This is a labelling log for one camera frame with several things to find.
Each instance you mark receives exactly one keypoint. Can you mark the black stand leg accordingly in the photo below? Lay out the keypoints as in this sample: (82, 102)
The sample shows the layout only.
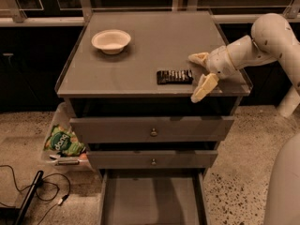
(28, 198)

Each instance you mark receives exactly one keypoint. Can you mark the white post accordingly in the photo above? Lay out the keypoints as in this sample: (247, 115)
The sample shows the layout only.
(289, 103)

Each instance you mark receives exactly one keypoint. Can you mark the grey middle drawer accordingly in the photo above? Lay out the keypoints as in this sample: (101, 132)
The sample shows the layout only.
(162, 159)

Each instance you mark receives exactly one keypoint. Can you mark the clear plastic storage bin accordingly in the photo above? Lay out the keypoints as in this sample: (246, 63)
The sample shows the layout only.
(57, 160)

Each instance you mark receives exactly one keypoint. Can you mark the grey bottom drawer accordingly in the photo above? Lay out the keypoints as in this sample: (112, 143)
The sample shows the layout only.
(153, 197)

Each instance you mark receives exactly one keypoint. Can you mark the green snack bag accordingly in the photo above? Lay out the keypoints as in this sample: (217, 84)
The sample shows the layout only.
(64, 141)

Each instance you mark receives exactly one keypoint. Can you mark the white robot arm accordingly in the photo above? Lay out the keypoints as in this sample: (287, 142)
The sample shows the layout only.
(271, 39)

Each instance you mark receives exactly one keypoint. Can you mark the grey top drawer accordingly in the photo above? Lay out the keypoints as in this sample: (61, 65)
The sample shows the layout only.
(151, 129)

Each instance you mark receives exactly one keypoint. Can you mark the white paper bowl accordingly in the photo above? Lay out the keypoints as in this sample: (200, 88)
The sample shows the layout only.
(111, 41)

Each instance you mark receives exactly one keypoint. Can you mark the metal railing frame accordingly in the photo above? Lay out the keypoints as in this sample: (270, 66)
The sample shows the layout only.
(51, 12)

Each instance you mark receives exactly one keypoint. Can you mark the black rxbar chocolate bar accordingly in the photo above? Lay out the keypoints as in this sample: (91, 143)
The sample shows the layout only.
(183, 76)

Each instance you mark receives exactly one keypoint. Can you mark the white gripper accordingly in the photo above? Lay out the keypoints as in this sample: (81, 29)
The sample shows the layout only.
(218, 62)

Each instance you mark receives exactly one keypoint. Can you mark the grey drawer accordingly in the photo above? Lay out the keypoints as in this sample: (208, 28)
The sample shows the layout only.
(151, 129)
(153, 197)
(162, 159)

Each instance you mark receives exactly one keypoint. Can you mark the grey drawer cabinet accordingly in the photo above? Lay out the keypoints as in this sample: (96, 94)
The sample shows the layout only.
(95, 84)

